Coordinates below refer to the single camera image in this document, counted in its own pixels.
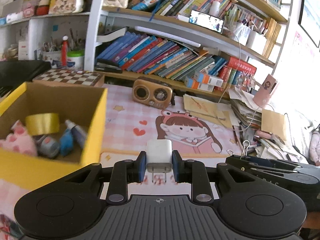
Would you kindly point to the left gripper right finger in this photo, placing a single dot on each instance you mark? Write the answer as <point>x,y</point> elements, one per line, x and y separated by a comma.
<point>197,175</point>

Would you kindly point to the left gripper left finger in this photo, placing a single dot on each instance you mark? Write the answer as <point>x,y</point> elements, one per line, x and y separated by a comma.
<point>121,175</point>

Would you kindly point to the white charger plug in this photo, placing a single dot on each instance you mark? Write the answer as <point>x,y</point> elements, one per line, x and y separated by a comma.
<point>159,157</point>

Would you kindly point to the white spray bottle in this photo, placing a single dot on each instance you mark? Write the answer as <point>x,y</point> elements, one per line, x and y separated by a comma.
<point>78,133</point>

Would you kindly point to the black binder clip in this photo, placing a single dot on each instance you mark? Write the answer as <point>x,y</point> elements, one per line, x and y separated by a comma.
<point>245,146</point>

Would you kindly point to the blue plastic packet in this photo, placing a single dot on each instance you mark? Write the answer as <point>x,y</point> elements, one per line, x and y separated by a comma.
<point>66,143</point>

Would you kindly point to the yellow tape roll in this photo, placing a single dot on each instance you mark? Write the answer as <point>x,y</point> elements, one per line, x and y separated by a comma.
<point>41,124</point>

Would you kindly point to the pink plush pig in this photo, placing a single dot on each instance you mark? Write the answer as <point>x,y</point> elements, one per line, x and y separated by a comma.
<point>19,140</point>

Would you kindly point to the grey toy car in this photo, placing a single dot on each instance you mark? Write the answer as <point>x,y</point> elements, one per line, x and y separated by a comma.
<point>47,146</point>

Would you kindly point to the pink checkered tablecloth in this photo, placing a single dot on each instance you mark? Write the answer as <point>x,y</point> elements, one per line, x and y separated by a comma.
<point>114,122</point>

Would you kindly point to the wooden pencil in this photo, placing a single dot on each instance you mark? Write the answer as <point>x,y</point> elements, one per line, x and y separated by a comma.
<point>236,138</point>

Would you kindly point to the brown envelope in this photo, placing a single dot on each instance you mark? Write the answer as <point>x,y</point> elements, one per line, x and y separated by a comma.
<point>273,122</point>

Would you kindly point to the tan paper sheets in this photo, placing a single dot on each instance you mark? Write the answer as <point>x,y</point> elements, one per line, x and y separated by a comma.
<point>217,113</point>

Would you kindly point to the stack of papers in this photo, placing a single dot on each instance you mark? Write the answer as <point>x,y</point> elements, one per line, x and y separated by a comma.
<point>268,145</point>

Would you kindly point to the brown retro radio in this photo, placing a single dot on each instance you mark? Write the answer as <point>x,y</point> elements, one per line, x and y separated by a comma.
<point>153,93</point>

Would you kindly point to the yellow cardboard box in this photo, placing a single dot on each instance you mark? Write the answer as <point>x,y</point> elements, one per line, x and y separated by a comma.
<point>55,134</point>

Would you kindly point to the orange white medicine box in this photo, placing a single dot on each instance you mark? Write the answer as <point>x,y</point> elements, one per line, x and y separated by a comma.
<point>208,79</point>

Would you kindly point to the wooden chessboard box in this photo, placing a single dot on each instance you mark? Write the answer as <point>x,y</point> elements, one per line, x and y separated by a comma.
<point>63,77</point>

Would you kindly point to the red thick dictionary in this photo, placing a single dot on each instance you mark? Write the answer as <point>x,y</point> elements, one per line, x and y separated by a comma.
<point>242,66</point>

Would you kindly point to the row of leaning books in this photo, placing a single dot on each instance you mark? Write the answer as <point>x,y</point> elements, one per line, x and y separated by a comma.
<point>147,54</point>

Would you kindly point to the white green jar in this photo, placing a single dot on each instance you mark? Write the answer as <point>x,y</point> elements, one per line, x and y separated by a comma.
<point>75,59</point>

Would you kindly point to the white bookshelf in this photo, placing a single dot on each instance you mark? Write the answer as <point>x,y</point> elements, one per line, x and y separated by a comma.
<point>250,31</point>

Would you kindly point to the red white bottle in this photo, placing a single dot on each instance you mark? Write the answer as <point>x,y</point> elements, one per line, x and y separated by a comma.
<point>64,50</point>

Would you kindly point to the black electronic keyboard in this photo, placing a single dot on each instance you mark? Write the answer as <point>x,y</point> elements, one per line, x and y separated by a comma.
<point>14,73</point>

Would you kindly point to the smartphone on shelf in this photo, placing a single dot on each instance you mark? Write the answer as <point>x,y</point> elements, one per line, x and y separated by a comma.
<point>206,21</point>

